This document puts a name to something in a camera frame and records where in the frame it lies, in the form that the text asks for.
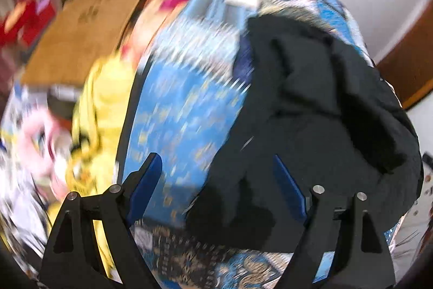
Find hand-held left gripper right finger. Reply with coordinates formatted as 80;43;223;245
272;154;396;289

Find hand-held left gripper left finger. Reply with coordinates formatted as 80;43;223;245
41;152;163;289

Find black zip hoodie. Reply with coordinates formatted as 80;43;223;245
184;13;423;252

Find blue patchwork blanket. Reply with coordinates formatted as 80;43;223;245
118;0;406;289

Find yellow garment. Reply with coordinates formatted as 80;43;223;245
66;54;143;279

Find pink white printed cloth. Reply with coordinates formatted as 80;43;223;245
0;86;80;262

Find pink floral bedsheet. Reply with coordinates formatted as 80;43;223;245
118;0;204;66

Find wooden lap desk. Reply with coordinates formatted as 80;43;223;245
20;0;149;86

